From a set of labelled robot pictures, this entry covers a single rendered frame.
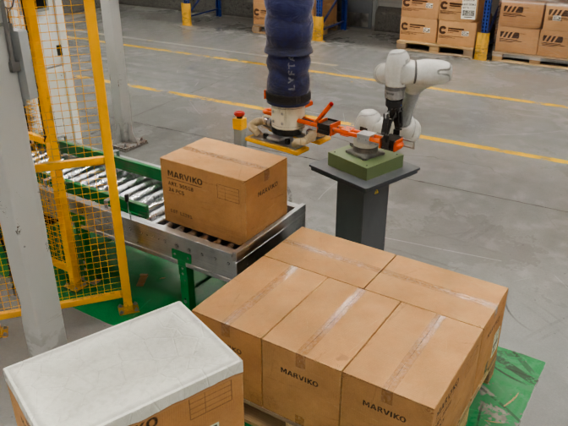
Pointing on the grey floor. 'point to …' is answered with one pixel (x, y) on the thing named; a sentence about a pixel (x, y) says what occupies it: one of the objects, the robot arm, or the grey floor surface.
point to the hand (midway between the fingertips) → (390, 140)
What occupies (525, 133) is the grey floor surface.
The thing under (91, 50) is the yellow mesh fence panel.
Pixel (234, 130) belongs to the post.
